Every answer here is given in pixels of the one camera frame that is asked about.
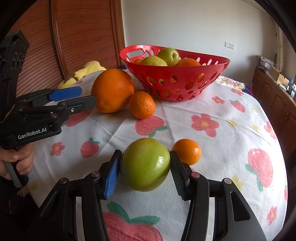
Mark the stack of magazines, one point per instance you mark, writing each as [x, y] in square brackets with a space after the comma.
[264, 62]

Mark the cardboard box on sideboard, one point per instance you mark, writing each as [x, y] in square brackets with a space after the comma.
[278, 77]

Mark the patterned beige curtain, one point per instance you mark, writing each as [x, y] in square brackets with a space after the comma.
[280, 63]

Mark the medium bumpy tangerine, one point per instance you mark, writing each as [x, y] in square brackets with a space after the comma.
[142, 105]

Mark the floral bed quilt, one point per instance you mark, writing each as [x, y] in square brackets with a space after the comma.
[228, 82]

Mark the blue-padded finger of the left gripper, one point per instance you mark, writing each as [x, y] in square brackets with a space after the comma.
[45, 96]

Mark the white wall switch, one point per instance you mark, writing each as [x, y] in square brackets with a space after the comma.
[229, 45]

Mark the red perforated plastic fruit basket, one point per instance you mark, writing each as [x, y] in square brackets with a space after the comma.
[173, 83]

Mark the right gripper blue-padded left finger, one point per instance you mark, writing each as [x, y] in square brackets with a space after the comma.
[57, 219]

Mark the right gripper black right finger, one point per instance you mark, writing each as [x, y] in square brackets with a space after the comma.
[233, 217]

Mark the long wooden sideboard cabinet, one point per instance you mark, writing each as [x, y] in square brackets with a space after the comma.
[279, 108]

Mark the large orange in basket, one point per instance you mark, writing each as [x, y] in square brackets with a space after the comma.
[188, 62]

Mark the green apple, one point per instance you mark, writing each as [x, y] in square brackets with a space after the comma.
[145, 164]

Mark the yellow plush toy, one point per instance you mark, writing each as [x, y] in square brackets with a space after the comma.
[74, 77]

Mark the round yellow-green apple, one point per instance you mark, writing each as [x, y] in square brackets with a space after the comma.
[169, 55]

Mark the wooden sliding wardrobe door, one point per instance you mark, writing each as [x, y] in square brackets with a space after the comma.
[64, 36]

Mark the large orange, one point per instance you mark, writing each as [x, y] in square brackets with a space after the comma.
[188, 62]
[112, 89]

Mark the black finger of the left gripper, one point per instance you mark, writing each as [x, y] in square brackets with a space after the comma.
[64, 107]

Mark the yellow-green pear with stem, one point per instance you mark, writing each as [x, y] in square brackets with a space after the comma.
[153, 61]

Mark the person's left hand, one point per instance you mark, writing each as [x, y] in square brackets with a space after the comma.
[24, 158]

